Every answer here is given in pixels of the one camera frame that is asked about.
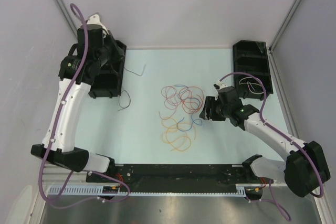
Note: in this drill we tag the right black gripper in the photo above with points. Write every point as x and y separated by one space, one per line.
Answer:
210 103

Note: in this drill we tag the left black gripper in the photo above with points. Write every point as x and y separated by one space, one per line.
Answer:
118 55

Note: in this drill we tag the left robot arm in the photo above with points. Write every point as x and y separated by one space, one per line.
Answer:
93 68

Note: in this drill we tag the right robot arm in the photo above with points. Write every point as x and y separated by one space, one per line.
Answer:
303 167

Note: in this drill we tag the left black compartment bin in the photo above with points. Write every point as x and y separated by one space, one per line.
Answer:
108 83

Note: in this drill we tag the black compartment bin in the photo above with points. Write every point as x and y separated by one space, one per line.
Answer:
252 57
108 83

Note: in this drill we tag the right black compartment bin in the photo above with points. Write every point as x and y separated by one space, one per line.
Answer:
252 57

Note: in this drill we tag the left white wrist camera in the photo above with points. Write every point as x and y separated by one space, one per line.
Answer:
95 19

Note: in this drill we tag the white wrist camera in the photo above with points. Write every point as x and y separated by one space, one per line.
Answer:
219 86
95 19

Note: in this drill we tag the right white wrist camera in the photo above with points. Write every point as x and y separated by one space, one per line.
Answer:
219 86

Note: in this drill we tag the grey slotted cable duct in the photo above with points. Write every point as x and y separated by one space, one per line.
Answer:
101 190

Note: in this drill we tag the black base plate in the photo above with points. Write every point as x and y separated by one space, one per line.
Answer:
184 185

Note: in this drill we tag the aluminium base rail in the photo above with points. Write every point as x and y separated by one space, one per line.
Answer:
60 176

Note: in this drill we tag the right aluminium frame post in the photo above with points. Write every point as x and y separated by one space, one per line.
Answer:
284 25

